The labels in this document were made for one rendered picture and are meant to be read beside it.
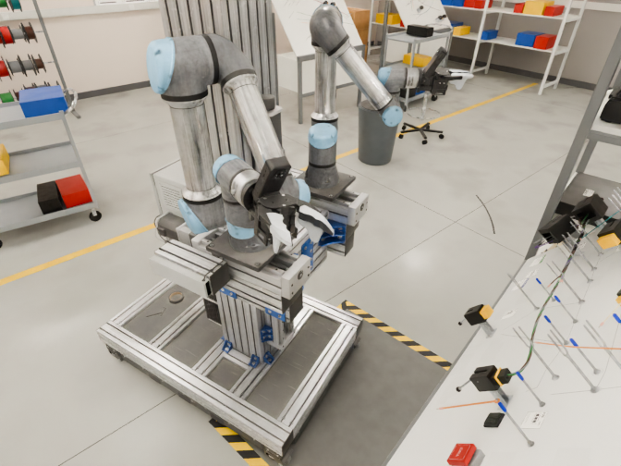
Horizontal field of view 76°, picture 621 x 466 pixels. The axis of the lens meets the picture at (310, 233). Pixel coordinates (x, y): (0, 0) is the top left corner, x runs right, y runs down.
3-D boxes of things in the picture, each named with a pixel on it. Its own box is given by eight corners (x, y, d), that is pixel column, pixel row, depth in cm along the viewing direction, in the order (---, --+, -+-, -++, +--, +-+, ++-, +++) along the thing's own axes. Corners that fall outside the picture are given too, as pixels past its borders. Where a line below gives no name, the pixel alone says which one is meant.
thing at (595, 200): (628, 214, 142) (602, 183, 143) (618, 237, 132) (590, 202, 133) (609, 223, 147) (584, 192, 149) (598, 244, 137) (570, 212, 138)
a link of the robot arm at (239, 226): (276, 230, 99) (274, 192, 92) (236, 245, 94) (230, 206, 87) (261, 215, 104) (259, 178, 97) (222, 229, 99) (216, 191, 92)
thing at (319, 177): (298, 183, 168) (297, 162, 163) (315, 169, 179) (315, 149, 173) (328, 191, 162) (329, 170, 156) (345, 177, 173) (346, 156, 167)
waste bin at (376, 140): (352, 165, 441) (356, 110, 404) (356, 149, 477) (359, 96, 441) (394, 169, 434) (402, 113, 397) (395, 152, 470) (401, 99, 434)
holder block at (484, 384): (486, 380, 98) (476, 367, 98) (505, 378, 93) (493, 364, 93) (479, 392, 95) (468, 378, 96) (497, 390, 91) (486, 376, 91)
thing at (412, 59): (405, 113, 581) (416, 31, 517) (378, 104, 611) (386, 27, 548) (442, 99, 634) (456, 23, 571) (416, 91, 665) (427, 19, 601)
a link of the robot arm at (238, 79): (235, 47, 109) (301, 211, 108) (197, 52, 104) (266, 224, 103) (246, 18, 99) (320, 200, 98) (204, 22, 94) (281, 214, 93)
